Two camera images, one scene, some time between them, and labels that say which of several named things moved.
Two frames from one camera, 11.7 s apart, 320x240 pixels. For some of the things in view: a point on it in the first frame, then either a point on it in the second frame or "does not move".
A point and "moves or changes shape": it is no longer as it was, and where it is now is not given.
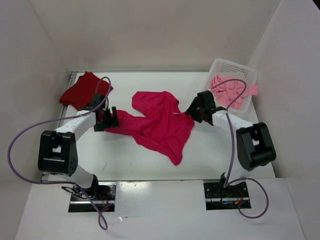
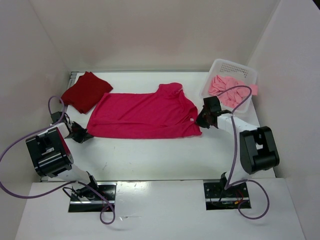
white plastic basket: x=234 y=69 does not move
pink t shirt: x=164 y=128 moves or changes shape
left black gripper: x=113 y=122 → x=83 y=135
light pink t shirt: x=224 y=93 does not move
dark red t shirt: x=79 y=94 does not move
